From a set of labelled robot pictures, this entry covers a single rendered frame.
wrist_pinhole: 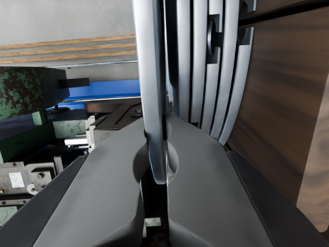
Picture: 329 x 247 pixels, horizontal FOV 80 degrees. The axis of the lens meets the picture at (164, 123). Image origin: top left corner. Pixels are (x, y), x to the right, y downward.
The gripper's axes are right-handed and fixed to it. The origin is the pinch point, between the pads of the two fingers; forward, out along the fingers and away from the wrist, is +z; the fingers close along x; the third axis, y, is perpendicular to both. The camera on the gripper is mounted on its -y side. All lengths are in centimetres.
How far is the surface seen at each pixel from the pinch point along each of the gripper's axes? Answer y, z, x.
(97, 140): 29, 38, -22
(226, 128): 2.7, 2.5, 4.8
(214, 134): 3.3, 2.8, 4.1
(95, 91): 69, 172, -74
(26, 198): 64, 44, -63
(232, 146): 4.2, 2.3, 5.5
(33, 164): 51, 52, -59
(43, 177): 55, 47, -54
